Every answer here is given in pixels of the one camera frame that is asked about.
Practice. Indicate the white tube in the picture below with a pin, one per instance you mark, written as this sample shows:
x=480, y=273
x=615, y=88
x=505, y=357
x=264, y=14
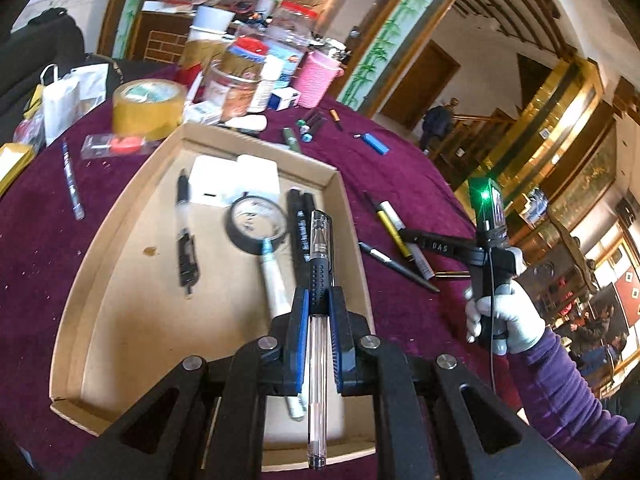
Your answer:
x=247, y=123

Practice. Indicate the bamboo painted frame strip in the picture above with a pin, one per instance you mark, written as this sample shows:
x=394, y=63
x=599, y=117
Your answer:
x=132, y=10
x=385, y=45

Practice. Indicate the black clear clip pen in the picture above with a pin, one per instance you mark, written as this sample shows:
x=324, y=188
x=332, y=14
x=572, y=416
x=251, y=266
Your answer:
x=187, y=260

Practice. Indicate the clear blue pen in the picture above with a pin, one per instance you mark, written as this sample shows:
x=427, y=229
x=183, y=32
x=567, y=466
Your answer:
x=72, y=185

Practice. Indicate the short orange black pen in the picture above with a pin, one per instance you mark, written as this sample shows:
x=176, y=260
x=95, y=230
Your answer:
x=336, y=119

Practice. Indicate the maroon velvet tablecloth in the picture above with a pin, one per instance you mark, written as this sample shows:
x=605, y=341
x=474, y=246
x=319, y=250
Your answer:
x=425, y=185

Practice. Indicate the gold black pen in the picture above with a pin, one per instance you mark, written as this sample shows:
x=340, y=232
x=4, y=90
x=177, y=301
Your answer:
x=450, y=274

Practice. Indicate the black bag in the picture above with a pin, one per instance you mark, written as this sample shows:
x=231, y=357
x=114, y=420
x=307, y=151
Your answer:
x=45, y=35

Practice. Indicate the gold box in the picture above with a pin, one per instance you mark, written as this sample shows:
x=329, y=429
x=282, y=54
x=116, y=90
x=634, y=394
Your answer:
x=200, y=52

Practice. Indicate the clear gel pen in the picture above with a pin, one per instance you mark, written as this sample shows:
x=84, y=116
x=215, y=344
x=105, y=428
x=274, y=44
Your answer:
x=317, y=410

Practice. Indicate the white marker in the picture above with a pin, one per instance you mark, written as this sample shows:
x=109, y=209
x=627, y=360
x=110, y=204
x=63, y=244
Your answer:
x=407, y=245

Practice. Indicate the wooden cabinet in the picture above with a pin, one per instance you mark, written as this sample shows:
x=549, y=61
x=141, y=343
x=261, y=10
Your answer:
x=160, y=42

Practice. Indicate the white green bottle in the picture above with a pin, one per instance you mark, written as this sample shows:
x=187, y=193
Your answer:
x=268, y=2

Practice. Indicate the blue-label clear jar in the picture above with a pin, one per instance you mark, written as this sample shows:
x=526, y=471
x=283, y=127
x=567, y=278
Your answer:
x=290, y=60

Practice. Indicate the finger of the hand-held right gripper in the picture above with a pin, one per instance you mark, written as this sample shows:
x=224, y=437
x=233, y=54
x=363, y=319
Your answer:
x=440, y=247

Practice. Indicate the small blue white box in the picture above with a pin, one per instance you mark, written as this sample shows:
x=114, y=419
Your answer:
x=285, y=99

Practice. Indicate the yellow flat box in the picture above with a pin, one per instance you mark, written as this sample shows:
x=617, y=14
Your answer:
x=12, y=165

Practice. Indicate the person's right forearm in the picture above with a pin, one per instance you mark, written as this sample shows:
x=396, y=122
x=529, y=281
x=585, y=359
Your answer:
x=560, y=400

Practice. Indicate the white-capped black marker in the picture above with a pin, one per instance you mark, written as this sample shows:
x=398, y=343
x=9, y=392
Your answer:
x=311, y=125

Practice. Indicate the group of markers on table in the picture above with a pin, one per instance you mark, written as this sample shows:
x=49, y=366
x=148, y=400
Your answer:
x=306, y=136

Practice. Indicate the yellow tape roll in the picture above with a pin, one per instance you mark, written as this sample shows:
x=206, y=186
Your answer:
x=145, y=115

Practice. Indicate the red-lid clear jar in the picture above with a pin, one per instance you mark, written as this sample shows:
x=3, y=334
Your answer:
x=232, y=95
x=297, y=12

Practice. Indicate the golden frame partition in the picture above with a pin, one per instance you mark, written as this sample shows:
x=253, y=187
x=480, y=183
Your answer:
x=560, y=125

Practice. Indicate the orange item clear packet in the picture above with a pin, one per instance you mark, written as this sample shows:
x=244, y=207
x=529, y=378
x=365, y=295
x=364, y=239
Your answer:
x=120, y=146

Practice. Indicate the blue lighter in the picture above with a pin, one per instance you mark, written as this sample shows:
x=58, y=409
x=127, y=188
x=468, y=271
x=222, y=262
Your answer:
x=375, y=144

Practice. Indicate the green-capped black marker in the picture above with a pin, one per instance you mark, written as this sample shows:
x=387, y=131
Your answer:
x=302, y=122

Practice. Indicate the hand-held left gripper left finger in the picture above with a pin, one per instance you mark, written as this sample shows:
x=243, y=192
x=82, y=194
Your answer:
x=301, y=345

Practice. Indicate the person's right hand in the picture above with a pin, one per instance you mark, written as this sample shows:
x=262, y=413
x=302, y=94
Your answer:
x=520, y=315

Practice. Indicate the wooden stair railing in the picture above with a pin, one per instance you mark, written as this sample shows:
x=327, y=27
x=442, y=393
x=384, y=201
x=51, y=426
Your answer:
x=480, y=135

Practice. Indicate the white plastic tub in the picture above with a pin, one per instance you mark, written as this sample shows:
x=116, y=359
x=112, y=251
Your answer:
x=265, y=90

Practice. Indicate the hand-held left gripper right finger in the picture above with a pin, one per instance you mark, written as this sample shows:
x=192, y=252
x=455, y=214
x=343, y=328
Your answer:
x=339, y=345

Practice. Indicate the shallow cardboard box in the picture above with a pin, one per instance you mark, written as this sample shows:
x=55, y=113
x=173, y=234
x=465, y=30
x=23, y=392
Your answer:
x=140, y=335

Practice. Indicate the grey-capped black marker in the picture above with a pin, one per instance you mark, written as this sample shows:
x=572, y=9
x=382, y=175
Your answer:
x=296, y=230

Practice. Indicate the white carrier bag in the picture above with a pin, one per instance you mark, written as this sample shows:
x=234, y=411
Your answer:
x=60, y=110

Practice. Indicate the wooden door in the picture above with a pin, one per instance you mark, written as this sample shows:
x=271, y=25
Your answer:
x=415, y=75

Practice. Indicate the white square box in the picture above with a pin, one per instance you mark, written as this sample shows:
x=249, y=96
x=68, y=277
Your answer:
x=210, y=175
x=257, y=172

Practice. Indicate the translucent white cup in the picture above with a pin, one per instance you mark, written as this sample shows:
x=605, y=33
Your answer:
x=212, y=20

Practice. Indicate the yellow black pen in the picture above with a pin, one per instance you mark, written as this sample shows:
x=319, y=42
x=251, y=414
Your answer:
x=385, y=220

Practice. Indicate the white correction pen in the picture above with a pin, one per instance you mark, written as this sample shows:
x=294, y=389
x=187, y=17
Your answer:
x=275, y=290

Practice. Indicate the black tape roll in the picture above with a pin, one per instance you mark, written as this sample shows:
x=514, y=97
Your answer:
x=235, y=232

